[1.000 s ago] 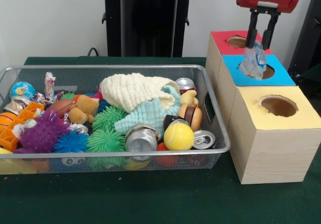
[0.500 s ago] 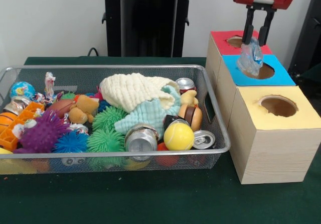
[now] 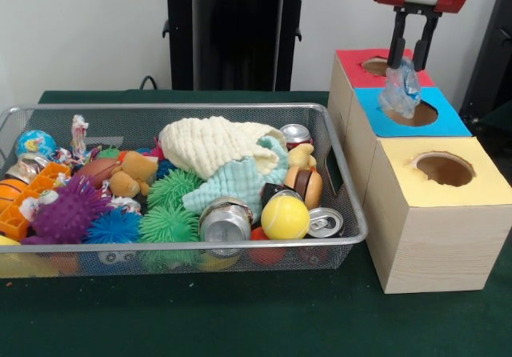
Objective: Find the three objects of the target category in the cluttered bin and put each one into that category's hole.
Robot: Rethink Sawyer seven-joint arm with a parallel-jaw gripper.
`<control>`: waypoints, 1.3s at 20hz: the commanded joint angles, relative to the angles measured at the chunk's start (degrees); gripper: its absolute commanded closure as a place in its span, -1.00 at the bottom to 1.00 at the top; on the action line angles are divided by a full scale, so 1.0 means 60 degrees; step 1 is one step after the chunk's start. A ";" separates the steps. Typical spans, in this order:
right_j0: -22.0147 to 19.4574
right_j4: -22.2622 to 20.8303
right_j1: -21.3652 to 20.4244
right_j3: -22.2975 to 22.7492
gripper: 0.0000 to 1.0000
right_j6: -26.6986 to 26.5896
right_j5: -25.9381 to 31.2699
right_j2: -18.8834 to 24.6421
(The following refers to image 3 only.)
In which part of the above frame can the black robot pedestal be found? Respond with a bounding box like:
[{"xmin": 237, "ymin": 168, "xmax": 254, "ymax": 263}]
[{"xmin": 154, "ymin": 0, "xmax": 322, "ymax": 92}]

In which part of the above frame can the yellow tennis ball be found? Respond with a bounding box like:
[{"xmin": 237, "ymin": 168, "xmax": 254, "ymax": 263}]
[{"xmin": 261, "ymin": 195, "xmax": 311, "ymax": 240}]

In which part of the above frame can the small orange basketball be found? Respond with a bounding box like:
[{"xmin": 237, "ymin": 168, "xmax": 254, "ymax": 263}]
[{"xmin": 0, "ymin": 179, "xmax": 29, "ymax": 207}]

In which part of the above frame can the wooden box with three holes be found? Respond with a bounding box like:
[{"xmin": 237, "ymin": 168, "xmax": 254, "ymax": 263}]
[{"xmin": 326, "ymin": 49, "xmax": 512, "ymax": 295}]

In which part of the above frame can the cream knitted cloth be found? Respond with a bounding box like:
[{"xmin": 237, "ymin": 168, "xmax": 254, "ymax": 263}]
[{"xmin": 158, "ymin": 117, "xmax": 287, "ymax": 180}]

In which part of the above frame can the blue globe ball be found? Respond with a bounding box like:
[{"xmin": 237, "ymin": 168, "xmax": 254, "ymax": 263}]
[{"xmin": 16, "ymin": 130, "xmax": 58, "ymax": 160}]

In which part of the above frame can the black side stand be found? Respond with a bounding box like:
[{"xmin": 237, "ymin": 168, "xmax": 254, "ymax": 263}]
[{"xmin": 460, "ymin": 0, "xmax": 512, "ymax": 130}]

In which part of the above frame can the purple spiky ball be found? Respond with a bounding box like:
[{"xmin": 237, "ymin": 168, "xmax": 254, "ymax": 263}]
[{"xmin": 24, "ymin": 177, "xmax": 113, "ymax": 246}]

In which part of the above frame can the crushed silver can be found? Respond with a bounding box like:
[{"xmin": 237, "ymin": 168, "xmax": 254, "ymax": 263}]
[{"xmin": 200, "ymin": 197, "xmax": 255, "ymax": 246}]

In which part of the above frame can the yellow plush duck toy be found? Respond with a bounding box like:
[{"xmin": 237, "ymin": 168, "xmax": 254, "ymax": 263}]
[{"xmin": 288, "ymin": 142, "xmax": 318, "ymax": 170}]

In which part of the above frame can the red soda can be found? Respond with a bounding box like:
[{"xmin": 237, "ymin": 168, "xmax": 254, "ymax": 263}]
[{"xmin": 280, "ymin": 124, "xmax": 313, "ymax": 148}]

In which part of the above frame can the clear shallow mesh bin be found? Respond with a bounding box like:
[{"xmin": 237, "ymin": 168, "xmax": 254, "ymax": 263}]
[{"xmin": 0, "ymin": 103, "xmax": 369, "ymax": 279}]

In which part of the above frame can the dark green table cloth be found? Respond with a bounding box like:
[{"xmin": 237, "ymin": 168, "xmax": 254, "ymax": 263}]
[{"xmin": 0, "ymin": 91, "xmax": 512, "ymax": 357}]

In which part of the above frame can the silver can with pull tab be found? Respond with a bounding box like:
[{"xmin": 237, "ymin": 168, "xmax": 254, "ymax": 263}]
[{"xmin": 308, "ymin": 208, "xmax": 345, "ymax": 239}]

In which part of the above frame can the small toy hamburger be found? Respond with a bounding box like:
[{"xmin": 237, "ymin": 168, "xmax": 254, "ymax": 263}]
[{"xmin": 284, "ymin": 167, "xmax": 324, "ymax": 210}]

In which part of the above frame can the green spiky ball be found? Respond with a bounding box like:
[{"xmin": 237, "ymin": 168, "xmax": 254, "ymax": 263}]
[{"xmin": 140, "ymin": 205, "xmax": 201, "ymax": 244}]

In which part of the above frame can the light teal cloth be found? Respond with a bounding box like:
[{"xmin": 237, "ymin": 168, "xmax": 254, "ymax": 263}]
[{"xmin": 182, "ymin": 137, "xmax": 290, "ymax": 218}]

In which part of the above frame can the clear plastic wrapper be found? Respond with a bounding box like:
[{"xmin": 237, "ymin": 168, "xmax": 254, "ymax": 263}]
[{"xmin": 379, "ymin": 57, "xmax": 422, "ymax": 120}]

